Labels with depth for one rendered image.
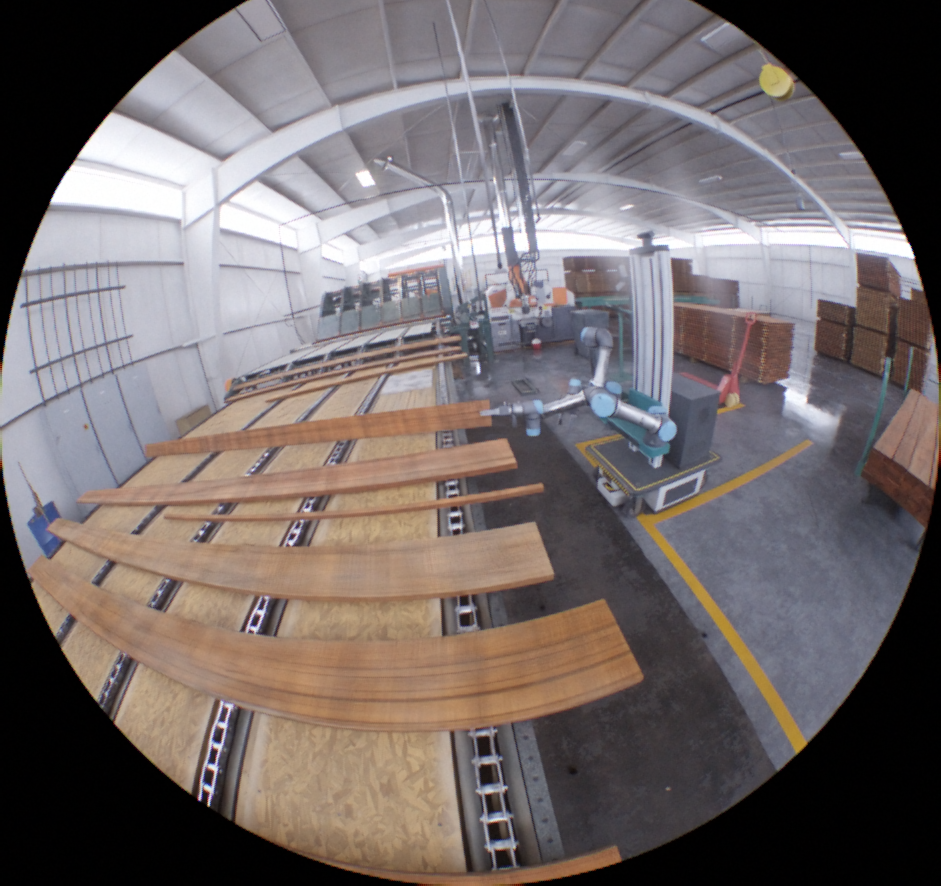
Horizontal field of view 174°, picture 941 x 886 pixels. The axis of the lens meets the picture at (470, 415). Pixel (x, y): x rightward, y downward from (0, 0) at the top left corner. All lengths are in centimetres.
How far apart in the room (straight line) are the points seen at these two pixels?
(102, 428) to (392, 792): 591
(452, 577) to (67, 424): 567
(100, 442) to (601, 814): 649
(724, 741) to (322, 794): 148
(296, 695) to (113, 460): 559
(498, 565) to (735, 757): 147
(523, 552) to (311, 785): 82
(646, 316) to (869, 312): 910
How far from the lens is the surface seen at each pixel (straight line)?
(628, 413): 169
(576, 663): 72
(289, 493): 150
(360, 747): 78
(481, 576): 85
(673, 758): 165
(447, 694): 71
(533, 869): 70
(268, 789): 89
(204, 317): 860
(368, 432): 180
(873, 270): 1060
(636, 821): 162
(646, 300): 216
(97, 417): 610
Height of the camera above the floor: 154
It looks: 22 degrees down
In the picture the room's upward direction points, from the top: 9 degrees counter-clockwise
